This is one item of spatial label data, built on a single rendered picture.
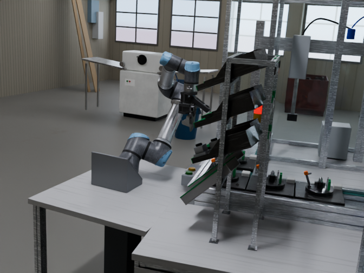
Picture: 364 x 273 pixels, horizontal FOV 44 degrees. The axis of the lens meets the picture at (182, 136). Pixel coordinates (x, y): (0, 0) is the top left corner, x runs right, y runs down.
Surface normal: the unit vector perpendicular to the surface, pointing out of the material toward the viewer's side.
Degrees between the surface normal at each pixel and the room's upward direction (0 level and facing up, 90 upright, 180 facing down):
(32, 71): 90
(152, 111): 90
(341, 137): 90
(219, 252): 0
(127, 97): 90
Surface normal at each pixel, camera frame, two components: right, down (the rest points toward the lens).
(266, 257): 0.06, -0.97
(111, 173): -0.44, 0.21
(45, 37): 0.90, 0.16
